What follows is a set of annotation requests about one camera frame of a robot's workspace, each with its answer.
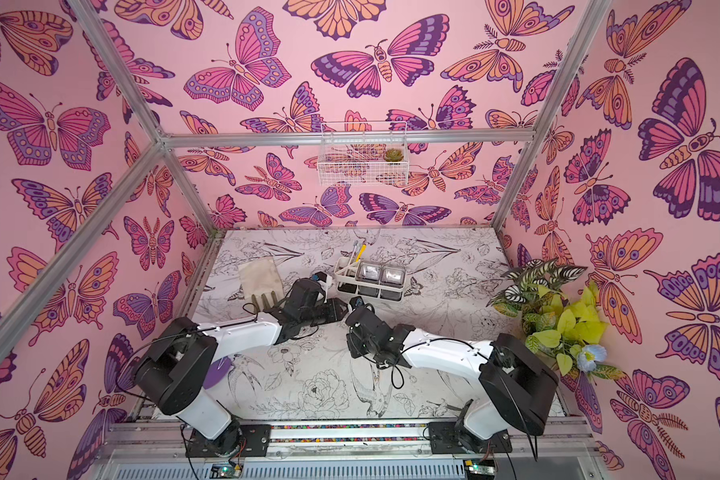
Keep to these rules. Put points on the small succulent plant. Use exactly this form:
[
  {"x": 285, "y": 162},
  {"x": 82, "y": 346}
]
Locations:
[{"x": 394, "y": 155}]

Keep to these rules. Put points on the white wire basket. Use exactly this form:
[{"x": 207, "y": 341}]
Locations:
[{"x": 352, "y": 152}]

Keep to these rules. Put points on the artificial leafy potted plant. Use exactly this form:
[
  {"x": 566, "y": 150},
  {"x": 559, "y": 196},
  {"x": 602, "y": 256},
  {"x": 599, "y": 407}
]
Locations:
[{"x": 563, "y": 329}]

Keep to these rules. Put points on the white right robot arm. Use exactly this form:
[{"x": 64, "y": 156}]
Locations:
[{"x": 518, "y": 387}]

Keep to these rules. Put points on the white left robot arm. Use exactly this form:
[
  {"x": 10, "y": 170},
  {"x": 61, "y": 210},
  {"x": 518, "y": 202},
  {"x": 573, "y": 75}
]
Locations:
[{"x": 179, "y": 365}]

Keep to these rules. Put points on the beige green-fingered glove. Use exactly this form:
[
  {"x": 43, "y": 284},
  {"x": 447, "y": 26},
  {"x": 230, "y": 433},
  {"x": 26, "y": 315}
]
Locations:
[{"x": 261, "y": 283}]

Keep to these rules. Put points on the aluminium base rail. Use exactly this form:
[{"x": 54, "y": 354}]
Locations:
[{"x": 350, "y": 449}]

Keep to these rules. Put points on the yellow toothbrush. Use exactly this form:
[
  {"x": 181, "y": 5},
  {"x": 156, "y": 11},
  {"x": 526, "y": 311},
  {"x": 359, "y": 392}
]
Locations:
[{"x": 359, "y": 252}]

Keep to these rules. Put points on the cream toothbrush holder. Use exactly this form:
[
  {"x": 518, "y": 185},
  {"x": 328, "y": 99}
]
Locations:
[{"x": 373, "y": 280}]

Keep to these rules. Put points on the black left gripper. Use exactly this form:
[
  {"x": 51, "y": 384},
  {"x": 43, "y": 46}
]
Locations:
[{"x": 334, "y": 306}]

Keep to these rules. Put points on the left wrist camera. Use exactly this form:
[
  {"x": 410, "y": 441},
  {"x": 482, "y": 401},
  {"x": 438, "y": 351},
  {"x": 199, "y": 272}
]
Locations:
[{"x": 324, "y": 280}]

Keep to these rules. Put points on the grey toothbrush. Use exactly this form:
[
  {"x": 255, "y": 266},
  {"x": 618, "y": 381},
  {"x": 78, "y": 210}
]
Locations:
[{"x": 354, "y": 251}]

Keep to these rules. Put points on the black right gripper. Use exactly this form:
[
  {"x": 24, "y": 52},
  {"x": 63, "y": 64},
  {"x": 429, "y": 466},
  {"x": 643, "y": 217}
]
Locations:
[{"x": 360, "y": 321}]

